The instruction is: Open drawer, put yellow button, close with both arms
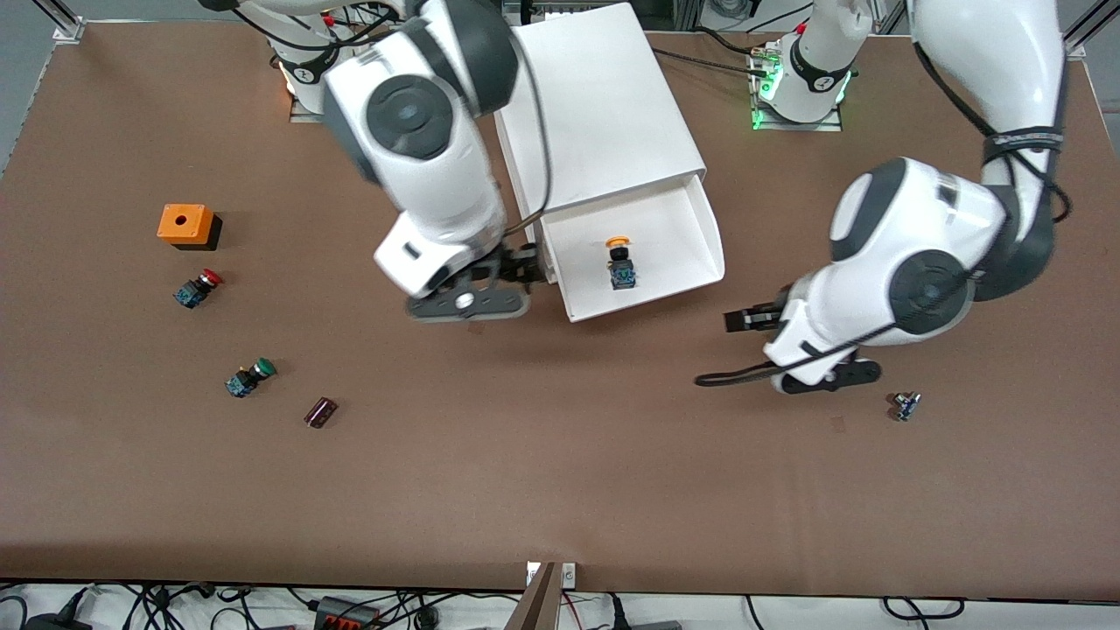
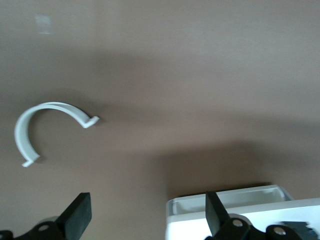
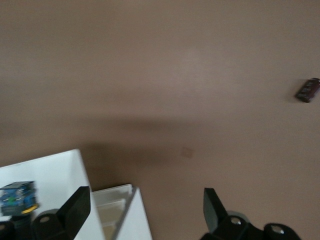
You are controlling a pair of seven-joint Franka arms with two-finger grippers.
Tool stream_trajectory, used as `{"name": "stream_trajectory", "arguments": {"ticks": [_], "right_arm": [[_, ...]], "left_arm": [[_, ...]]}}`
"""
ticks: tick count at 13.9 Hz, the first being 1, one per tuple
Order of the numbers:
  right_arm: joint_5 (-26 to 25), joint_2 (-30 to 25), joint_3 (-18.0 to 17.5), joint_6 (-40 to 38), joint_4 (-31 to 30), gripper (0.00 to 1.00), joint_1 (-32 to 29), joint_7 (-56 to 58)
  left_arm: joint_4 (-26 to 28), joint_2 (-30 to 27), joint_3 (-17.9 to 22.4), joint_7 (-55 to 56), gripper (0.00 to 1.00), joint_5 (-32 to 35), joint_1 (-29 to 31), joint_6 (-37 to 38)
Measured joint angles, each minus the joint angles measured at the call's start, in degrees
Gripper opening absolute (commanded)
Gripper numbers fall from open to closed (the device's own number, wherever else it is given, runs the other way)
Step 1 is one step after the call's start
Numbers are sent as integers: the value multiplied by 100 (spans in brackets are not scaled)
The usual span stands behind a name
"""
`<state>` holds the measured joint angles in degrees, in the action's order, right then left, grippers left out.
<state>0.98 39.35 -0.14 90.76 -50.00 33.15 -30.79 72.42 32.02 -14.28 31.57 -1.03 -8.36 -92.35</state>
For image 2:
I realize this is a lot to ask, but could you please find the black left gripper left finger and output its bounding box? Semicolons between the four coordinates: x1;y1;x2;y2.
17;191;93;240

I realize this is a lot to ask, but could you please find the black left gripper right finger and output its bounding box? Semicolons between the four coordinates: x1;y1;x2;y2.
204;190;253;240

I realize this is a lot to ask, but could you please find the white plastic drawer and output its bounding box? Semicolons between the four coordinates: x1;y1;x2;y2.
171;184;295;217

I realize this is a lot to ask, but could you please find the white curved plastic clip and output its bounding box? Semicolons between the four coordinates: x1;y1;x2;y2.
14;101;100;168

